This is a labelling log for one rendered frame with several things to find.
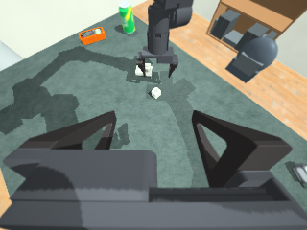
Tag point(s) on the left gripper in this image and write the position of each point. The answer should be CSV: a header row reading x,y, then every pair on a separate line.
x,y
158,49

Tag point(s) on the white cube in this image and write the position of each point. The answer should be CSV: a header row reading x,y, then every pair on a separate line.
x,y
156,92
148,67

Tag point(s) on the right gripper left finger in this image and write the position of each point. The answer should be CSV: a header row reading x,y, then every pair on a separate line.
x,y
72,137

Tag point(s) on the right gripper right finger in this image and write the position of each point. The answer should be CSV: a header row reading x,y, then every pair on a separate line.
x,y
246,148

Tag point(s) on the green and yellow drink can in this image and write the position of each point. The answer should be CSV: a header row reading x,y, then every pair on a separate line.
x,y
126,14

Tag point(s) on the orange multimeter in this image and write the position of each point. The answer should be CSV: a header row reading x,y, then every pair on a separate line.
x,y
93,35

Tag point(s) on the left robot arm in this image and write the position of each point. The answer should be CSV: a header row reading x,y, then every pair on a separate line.
x,y
162,10

